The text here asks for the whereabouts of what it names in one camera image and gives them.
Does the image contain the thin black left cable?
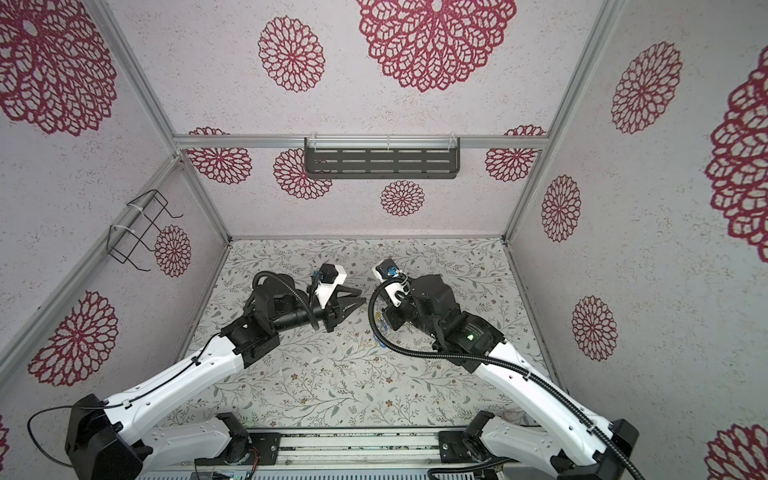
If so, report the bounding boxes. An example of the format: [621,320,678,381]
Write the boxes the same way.
[26,332,220,469]

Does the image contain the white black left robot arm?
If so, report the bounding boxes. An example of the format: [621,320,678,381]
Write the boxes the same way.
[65,264,366,479]

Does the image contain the black corrugated cable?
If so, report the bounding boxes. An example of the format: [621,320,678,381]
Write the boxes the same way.
[251,271,322,331]
[367,278,648,480]

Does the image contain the dark grey wall shelf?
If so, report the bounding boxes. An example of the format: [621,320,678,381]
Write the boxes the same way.
[303,137,461,180]

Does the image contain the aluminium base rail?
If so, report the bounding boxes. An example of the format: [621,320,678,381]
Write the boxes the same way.
[137,427,601,480]

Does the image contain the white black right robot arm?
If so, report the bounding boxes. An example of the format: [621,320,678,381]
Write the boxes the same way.
[368,267,643,479]

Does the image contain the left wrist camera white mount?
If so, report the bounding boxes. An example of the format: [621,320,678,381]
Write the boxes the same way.
[309,263,348,308]

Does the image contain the black wire wall rack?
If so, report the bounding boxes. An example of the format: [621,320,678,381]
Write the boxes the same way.
[104,188,184,273]

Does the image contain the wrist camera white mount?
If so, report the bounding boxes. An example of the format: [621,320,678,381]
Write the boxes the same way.
[309,263,348,308]
[371,258,410,307]

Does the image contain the black corrugated left cable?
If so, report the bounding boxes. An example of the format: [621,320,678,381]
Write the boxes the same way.
[251,271,322,331]

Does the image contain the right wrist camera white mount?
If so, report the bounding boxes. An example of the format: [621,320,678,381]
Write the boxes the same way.
[371,258,410,307]

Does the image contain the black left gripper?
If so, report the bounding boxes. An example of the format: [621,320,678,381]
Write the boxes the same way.
[274,286,367,335]

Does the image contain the black corrugated right cable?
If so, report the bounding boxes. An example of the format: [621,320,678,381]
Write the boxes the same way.
[367,278,648,480]

